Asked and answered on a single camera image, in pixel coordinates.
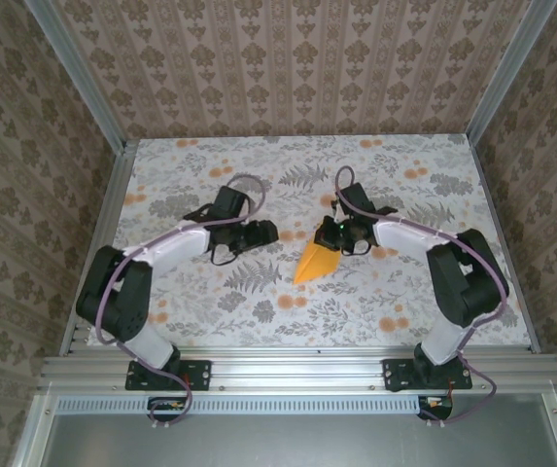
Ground orange paper sheet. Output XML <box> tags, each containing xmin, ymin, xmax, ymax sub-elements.
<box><xmin>292</xmin><ymin>232</ymin><xmax>343</xmax><ymax>285</ymax></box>

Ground floral table cover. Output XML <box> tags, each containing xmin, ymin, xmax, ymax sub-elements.
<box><xmin>86</xmin><ymin>135</ymin><xmax>537</xmax><ymax>349</ymax></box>

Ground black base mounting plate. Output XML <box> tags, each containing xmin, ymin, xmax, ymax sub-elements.
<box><xmin>124</xmin><ymin>358</ymin><xmax>213</xmax><ymax>392</ymax></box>
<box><xmin>382</xmin><ymin>358</ymin><xmax>473</xmax><ymax>393</ymax></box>

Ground small black circuit board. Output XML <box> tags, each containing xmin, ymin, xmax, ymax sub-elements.
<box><xmin>147</xmin><ymin>396</ymin><xmax>188</xmax><ymax>422</ymax></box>
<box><xmin>417</xmin><ymin>394</ymin><xmax>455</xmax><ymax>420</ymax></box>

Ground grey metal panel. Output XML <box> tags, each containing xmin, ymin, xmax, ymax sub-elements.
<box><xmin>13</xmin><ymin>392</ymin><xmax>557</xmax><ymax>467</ymax></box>

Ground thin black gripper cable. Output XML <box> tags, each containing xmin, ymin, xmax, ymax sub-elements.
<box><xmin>343</xmin><ymin>240</ymin><xmax>375</xmax><ymax>257</ymax></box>
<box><xmin>209</xmin><ymin>245</ymin><xmax>241</xmax><ymax>267</ymax></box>

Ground aluminium cross rail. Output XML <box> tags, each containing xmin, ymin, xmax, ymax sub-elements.
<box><xmin>39</xmin><ymin>347</ymin><xmax>557</xmax><ymax>393</ymax></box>

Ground aluminium side rail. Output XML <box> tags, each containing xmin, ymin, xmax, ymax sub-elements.
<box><xmin>58</xmin><ymin>140</ymin><xmax>138</xmax><ymax>356</ymax></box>
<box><xmin>470</xmin><ymin>138</ymin><xmax>540</xmax><ymax>354</ymax></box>

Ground slotted grey cable duct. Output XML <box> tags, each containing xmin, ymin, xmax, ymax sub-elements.
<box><xmin>56</xmin><ymin>394</ymin><xmax>423</xmax><ymax>413</ymax></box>

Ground aluminium frame post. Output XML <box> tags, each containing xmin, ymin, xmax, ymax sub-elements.
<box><xmin>465</xmin><ymin>0</ymin><xmax>557</xmax><ymax>142</ymax></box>
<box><xmin>27</xmin><ymin>0</ymin><xmax>131</xmax><ymax>152</ymax></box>

